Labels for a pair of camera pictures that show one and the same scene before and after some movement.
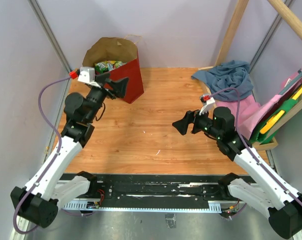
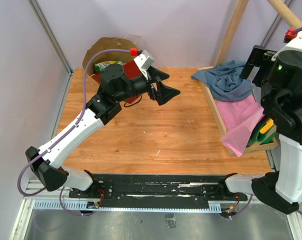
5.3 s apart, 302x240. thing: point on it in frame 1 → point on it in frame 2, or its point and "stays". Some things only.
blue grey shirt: x=231 y=74 stays
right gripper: x=182 y=125 → x=259 y=56
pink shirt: x=247 y=110 stays
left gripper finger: x=119 y=87 → x=165 y=94
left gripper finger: x=101 y=78 → x=156 y=75
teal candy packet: x=114 y=64 stays
